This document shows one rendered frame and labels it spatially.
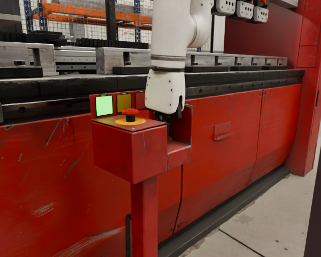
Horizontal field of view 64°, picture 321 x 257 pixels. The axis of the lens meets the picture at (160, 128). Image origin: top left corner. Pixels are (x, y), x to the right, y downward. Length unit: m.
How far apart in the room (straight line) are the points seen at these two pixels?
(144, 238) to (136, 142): 0.30
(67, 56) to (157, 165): 0.74
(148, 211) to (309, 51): 1.92
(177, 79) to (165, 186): 0.60
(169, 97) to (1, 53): 0.48
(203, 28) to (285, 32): 1.79
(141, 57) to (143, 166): 0.60
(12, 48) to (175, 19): 0.47
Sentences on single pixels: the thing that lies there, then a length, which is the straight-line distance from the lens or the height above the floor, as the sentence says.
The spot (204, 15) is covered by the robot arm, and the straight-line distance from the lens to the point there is 0.68.
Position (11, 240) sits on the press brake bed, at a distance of 0.84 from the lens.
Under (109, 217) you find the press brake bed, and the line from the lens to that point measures 0.97.
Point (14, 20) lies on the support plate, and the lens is 0.60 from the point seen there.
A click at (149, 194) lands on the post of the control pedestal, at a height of 0.58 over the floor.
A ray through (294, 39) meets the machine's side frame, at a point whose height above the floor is 1.10.
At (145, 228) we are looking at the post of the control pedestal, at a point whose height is 0.49.
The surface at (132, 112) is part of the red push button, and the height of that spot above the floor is 0.81.
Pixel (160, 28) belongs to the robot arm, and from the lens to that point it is 0.60.
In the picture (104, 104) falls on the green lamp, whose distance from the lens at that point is 0.66.
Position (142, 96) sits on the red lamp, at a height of 0.82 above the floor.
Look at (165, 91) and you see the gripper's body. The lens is 0.61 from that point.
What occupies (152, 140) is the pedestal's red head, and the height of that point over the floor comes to 0.75.
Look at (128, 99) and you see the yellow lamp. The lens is 0.70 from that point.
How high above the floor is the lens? 0.91
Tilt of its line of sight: 14 degrees down
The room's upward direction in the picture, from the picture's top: straight up
